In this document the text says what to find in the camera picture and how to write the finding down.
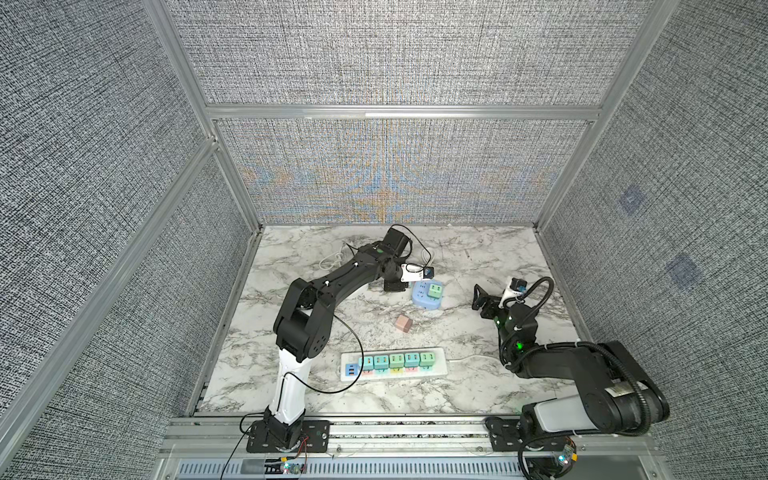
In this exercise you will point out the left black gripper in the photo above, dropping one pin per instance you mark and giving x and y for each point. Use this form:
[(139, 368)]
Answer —
[(400, 286)]

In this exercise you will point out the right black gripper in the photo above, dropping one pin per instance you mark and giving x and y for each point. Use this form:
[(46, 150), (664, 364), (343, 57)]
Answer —
[(493, 303)]

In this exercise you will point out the teal adapter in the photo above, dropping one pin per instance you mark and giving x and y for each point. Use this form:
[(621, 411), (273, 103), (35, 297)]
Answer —
[(366, 363), (412, 359), (381, 362), (421, 290)]

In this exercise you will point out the blue square power strip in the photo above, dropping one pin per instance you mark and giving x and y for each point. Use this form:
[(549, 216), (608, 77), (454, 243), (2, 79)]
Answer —
[(426, 302)]

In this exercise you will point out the green adapter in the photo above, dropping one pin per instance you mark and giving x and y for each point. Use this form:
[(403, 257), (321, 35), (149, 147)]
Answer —
[(435, 291), (397, 361)]

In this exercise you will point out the green adapter lowest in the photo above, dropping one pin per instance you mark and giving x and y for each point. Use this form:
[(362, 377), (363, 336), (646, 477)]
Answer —
[(426, 359)]

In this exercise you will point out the long white power strip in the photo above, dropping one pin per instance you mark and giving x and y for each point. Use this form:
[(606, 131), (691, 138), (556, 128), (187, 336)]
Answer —
[(350, 369)]

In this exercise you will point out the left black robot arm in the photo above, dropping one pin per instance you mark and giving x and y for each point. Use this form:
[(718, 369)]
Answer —
[(303, 327)]

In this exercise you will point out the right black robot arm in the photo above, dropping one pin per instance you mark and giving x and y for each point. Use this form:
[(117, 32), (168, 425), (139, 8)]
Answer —
[(614, 395)]

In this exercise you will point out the pink plug adapter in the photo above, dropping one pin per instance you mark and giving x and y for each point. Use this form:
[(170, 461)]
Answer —
[(403, 323)]

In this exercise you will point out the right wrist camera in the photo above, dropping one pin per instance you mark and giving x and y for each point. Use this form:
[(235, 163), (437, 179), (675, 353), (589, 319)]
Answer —
[(515, 289)]

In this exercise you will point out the aluminium enclosure frame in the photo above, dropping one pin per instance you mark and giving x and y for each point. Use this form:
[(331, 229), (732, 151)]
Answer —
[(640, 151)]

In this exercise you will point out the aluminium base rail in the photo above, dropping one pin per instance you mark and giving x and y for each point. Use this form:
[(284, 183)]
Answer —
[(348, 447)]

